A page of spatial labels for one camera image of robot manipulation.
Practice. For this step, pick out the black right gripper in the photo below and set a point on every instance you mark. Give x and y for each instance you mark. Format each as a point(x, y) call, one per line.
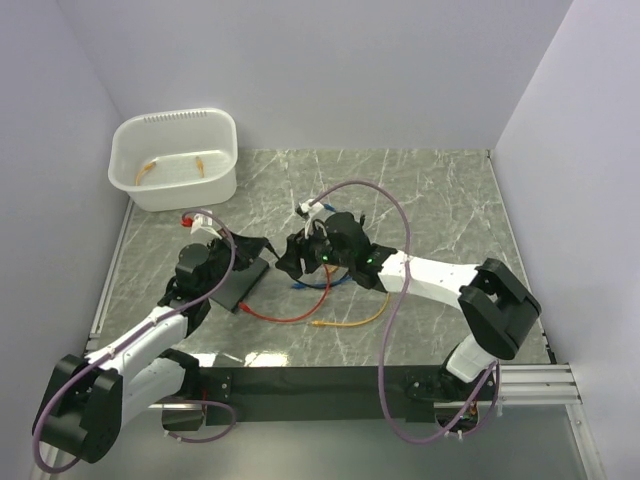
point(297, 247)

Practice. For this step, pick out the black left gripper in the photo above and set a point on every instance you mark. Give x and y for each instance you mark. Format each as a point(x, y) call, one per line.
point(246, 249)

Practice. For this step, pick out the black network switch box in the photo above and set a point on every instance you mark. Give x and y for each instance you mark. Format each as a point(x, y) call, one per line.
point(239, 285)

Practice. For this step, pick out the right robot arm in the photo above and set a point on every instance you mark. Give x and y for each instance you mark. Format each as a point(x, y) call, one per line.
point(499, 310)

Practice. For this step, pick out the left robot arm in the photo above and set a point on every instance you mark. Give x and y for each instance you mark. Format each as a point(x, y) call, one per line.
point(88, 400)

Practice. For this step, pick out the white plastic tub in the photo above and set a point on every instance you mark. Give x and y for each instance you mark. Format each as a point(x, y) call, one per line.
point(176, 159)

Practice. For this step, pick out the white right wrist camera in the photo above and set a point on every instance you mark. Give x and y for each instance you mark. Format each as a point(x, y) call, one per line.
point(309, 211)

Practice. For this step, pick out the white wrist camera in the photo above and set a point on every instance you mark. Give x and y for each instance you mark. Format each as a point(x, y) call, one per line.
point(309, 211)
point(200, 224)

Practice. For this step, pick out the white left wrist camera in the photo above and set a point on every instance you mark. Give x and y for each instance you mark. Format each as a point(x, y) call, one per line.
point(200, 224)

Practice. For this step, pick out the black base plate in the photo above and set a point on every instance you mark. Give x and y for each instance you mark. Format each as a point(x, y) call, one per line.
point(179, 416)

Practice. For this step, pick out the aluminium rail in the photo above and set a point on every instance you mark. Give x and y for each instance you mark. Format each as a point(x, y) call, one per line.
point(518, 385)

